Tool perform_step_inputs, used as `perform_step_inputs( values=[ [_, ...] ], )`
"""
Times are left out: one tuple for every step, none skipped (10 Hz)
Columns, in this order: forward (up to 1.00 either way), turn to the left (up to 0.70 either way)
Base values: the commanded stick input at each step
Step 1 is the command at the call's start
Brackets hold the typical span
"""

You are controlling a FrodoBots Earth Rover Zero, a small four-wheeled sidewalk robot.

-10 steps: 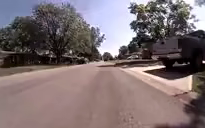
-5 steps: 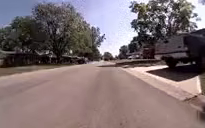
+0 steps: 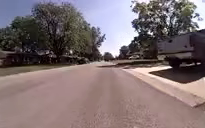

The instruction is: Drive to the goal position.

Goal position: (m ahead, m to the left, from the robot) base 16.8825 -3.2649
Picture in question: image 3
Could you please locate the grey asphalt road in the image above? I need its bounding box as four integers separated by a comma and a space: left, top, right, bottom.
0, 61, 205, 128

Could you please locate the dark car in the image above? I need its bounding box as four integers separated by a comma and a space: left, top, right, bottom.
76, 57, 91, 65

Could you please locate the pale vehicle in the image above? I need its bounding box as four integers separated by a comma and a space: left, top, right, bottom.
128, 54, 141, 61

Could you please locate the large leafy tree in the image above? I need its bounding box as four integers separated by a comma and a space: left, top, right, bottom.
128, 0, 203, 51

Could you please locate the pale concrete driveway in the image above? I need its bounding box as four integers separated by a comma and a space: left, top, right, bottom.
121, 64, 205, 108

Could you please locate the white pickup truck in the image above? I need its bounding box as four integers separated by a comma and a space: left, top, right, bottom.
156, 27, 205, 71

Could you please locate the row of trees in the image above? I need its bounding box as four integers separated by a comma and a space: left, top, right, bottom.
0, 1, 107, 64

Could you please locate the grass lawn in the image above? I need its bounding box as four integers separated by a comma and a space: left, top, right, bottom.
104, 58, 168, 67

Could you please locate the grass strip by houses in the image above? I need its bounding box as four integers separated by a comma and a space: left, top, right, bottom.
0, 63, 81, 79

